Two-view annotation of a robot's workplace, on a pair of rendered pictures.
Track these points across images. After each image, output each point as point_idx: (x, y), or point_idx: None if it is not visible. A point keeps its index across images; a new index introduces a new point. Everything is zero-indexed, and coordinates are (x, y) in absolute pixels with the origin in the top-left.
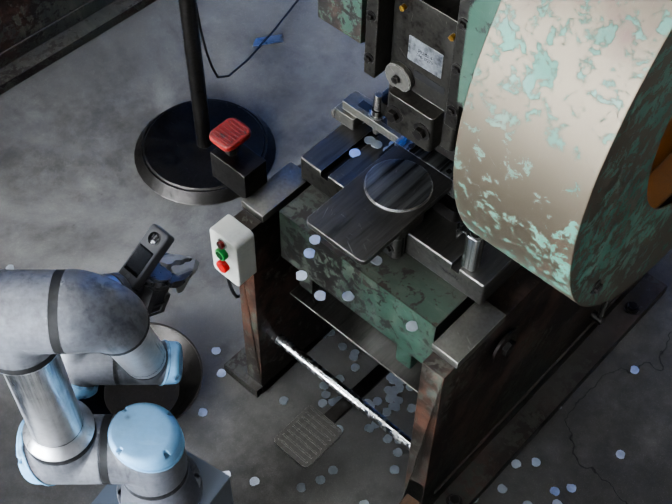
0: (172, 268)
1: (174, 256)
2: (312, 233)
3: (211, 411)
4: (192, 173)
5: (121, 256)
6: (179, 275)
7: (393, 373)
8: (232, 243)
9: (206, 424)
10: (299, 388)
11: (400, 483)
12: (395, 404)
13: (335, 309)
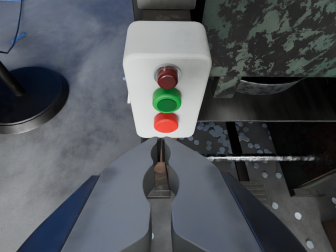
0: (190, 236)
1: (120, 171)
2: None
3: (154, 230)
4: (25, 110)
5: (15, 184)
6: (261, 245)
7: (289, 121)
8: (199, 53)
9: (159, 241)
10: None
11: (274, 179)
12: (230, 144)
13: (212, 109)
